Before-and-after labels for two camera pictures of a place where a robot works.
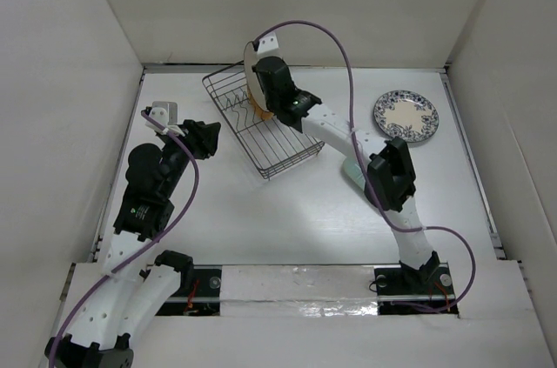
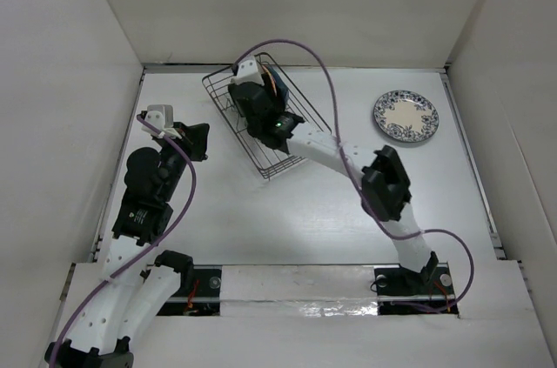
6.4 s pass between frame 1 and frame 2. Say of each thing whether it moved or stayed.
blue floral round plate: stayed
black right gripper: moved
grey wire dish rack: stayed
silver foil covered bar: stayed
